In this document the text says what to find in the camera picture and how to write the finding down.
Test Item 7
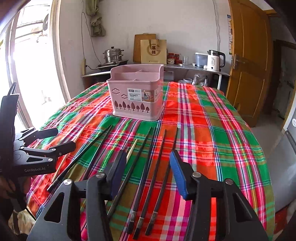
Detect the black induction cooker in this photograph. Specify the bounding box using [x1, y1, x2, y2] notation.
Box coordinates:
[95, 60, 128, 70]

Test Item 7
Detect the wall power socket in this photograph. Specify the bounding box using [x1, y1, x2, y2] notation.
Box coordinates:
[81, 58, 86, 75]

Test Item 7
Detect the clear drinking glass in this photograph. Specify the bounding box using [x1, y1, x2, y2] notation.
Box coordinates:
[182, 56, 189, 65]

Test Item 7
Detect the white window frame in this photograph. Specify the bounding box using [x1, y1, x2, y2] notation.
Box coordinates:
[1, 1, 70, 129]

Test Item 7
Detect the wooden cutting board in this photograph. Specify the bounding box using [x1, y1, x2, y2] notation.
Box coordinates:
[133, 33, 156, 63]

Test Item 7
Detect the translucent blue storage container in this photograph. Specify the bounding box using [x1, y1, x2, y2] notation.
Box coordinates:
[195, 52, 208, 68]

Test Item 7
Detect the plaid tablecloth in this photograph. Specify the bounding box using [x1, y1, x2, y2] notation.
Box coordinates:
[32, 82, 275, 240]

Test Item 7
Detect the steel kitchen shelf table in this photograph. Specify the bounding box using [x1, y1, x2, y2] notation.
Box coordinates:
[81, 64, 230, 90]

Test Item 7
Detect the white electric kettle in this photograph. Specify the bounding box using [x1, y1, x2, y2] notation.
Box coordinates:
[207, 50, 226, 71]

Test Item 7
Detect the brown wooden door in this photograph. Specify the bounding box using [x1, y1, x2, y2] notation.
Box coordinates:
[226, 1, 273, 128]

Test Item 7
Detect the stainless steel steamer pot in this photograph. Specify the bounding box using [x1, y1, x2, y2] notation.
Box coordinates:
[103, 46, 124, 63]

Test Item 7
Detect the wall calendar poster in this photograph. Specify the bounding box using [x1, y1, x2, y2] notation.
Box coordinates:
[227, 15, 233, 55]

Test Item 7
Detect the person's left hand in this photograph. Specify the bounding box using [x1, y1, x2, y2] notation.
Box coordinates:
[0, 176, 32, 199]

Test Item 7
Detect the tan paper gift bag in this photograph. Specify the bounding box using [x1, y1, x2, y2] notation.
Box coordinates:
[140, 39, 167, 64]

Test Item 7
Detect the hanging green cloth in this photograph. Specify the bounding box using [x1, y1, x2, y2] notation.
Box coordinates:
[86, 0, 106, 37]

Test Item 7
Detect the pink plastic utensil basket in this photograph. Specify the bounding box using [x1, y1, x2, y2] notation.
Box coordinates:
[107, 64, 164, 121]

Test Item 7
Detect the red lidded jar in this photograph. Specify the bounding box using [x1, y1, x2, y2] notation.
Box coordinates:
[166, 53, 175, 64]

